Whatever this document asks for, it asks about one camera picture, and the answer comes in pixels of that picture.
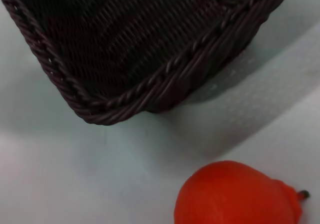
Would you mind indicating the dark brown woven basket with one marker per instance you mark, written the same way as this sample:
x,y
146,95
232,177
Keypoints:
x,y
120,47

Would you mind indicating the red toy fruit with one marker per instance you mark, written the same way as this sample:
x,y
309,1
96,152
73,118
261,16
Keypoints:
x,y
232,196

